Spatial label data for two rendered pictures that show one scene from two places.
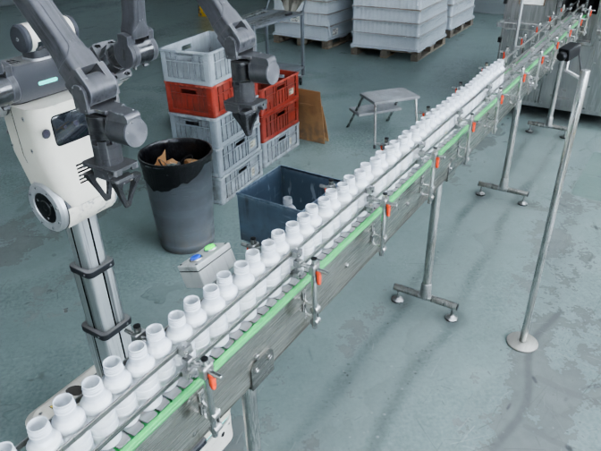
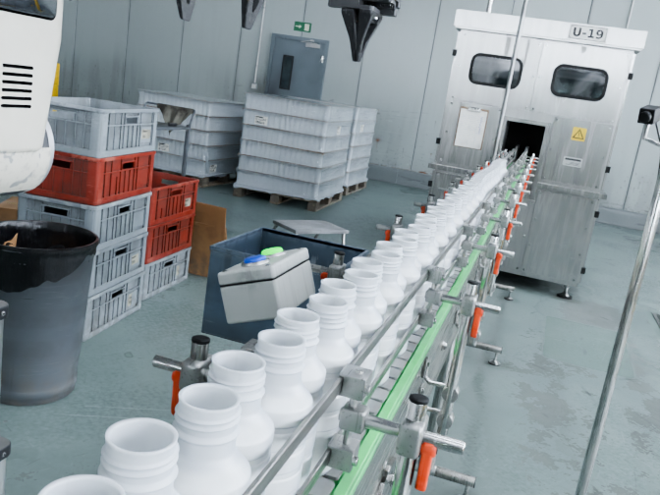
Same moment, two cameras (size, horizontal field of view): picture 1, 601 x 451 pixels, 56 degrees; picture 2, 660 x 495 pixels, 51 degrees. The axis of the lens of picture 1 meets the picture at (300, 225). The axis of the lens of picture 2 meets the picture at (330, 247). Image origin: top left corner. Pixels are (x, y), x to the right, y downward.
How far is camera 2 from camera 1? 0.87 m
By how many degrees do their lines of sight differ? 24
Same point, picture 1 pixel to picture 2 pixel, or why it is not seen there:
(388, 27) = (283, 168)
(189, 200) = (52, 311)
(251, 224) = not seen: hidden behind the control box
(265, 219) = not seen: hidden behind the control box
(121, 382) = (259, 427)
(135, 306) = not seen: outside the picture
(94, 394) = (223, 435)
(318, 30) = (192, 164)
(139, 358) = (294, 370)
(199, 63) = (85, 123)
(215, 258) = (293, 265)
